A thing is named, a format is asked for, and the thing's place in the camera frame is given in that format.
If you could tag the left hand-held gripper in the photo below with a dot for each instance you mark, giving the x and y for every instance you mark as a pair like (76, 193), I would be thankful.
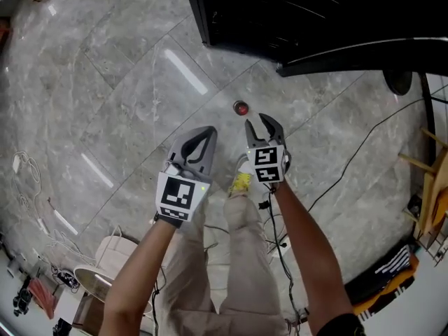
(175, 194)

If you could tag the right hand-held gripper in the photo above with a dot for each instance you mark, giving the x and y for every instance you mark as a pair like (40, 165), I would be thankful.
(267, 164)

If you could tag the small red ball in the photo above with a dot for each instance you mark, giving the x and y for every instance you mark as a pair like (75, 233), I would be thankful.
(241, 108)

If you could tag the black cabinet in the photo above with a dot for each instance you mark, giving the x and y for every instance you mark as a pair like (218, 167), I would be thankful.
(315, 12)

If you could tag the person's right forearm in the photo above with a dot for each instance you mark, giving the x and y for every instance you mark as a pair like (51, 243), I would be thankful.
(311, 250)

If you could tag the person's left forearm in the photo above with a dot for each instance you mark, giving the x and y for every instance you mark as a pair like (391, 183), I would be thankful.
(136, 278)

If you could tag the white yellow-laced shoe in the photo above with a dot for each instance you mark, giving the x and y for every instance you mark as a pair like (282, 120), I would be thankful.
(241, 177)

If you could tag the black wrist band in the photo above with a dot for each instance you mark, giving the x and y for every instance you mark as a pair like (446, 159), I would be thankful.
(168, 220)

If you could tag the white power strip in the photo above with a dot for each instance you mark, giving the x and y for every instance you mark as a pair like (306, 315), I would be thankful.
(279, 248)

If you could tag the beige trousers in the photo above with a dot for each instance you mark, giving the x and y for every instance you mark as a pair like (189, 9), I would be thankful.
(241, 275)

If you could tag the round wooden stool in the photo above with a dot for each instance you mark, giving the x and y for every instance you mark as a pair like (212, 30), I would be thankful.
(94, 282)

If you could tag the wooden chair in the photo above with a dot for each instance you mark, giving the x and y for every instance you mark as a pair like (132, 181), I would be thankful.
(434, 191)

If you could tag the striped orange black bag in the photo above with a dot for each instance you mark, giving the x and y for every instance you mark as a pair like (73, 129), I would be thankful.
(385, 278)

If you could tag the black shirt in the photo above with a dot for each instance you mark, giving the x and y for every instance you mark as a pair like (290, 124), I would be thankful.
(343, 325)

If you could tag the red cloth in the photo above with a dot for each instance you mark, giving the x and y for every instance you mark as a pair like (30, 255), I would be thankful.
(42, 297)

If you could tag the red stool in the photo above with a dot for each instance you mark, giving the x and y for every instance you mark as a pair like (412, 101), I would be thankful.
(4, 33)

